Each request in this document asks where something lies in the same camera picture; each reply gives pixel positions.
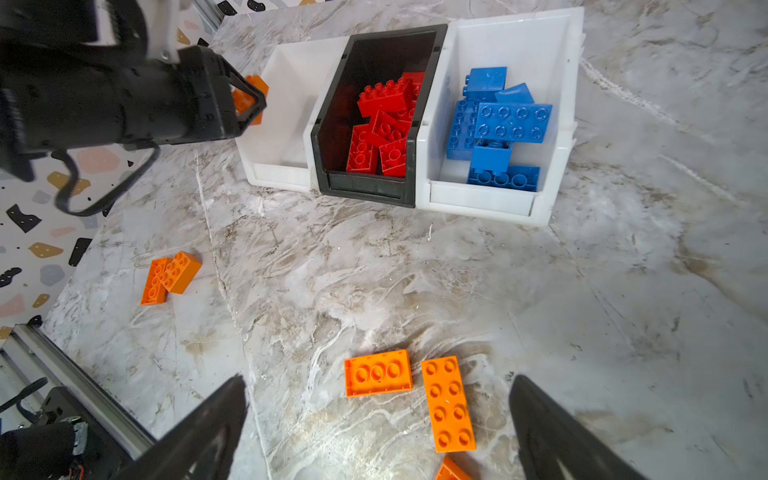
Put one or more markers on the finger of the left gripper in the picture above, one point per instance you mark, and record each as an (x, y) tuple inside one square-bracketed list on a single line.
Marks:
[(231, 124)]

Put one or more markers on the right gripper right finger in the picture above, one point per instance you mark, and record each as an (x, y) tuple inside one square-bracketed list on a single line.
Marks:
[(553, 444)]

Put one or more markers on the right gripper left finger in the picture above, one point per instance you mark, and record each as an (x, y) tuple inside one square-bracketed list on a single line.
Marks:
[(203, 444)]

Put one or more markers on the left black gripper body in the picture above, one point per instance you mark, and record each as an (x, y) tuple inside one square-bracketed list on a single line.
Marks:
[(53, 100)]

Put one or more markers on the orange lego brick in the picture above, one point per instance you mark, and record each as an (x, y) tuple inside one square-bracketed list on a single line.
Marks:
[(179, 272), (447, 404), (449, 470), (376, 374), (243, 101)]

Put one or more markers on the red square lego brick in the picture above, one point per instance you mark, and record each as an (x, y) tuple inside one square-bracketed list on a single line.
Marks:
[(415, 79)]

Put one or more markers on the blue square lego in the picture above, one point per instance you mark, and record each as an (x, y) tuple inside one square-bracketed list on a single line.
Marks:
[(519, 94), (484, 83)]

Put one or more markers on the blue lego brick narrow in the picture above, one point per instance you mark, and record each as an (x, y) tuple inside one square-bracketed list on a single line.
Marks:
[(491, 156)]

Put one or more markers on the orange lego plate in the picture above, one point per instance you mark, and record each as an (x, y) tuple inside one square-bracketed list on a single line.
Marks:
[(154, 291)]

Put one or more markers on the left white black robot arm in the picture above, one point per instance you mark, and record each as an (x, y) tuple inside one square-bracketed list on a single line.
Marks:
[(137, 29)]

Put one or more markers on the left white bin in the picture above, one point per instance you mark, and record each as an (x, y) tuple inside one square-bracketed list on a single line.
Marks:
[(277, 153)]

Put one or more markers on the white bin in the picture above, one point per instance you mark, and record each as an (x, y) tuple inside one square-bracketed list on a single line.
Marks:
[(277, 153), (540, 49)]

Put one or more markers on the black middle bin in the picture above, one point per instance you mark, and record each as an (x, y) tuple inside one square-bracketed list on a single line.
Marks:
[(367, 60)]

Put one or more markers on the right white bin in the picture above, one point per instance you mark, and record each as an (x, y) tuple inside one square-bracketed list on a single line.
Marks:
[(540, 49)]

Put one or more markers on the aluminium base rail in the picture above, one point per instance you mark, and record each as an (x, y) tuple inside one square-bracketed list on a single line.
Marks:
[(58, 423)]

